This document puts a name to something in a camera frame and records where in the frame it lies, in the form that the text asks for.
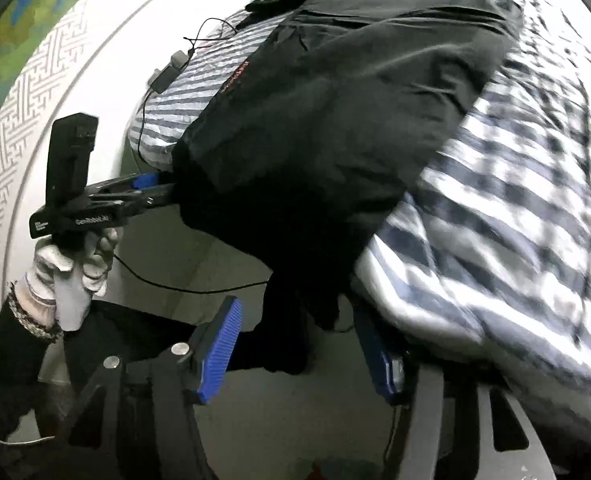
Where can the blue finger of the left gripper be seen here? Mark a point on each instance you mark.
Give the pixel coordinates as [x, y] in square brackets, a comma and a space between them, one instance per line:
[145, 181]

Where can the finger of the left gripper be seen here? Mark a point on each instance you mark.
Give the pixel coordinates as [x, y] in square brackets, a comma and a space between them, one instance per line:
[145, 199]

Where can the black sleeved left forearm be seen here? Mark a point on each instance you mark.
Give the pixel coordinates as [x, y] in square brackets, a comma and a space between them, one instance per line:
[27, 330]

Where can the blue striped bed sheet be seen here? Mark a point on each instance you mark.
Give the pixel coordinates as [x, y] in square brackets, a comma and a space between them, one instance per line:
[488, 256]

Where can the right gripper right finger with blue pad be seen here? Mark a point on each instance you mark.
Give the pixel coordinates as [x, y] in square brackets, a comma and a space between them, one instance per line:
[447, 425]

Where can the dark grey jacket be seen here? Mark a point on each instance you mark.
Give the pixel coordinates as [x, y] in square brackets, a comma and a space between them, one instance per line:
[316, 137]

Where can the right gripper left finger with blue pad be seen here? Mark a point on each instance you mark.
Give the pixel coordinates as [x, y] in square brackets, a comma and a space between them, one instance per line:
[138, 378]

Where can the grey cable inline adapter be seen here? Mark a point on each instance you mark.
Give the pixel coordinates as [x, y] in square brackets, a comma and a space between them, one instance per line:
[161, 79]

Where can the white gloved left hand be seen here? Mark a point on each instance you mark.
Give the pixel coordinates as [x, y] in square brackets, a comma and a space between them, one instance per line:
[56, 291]

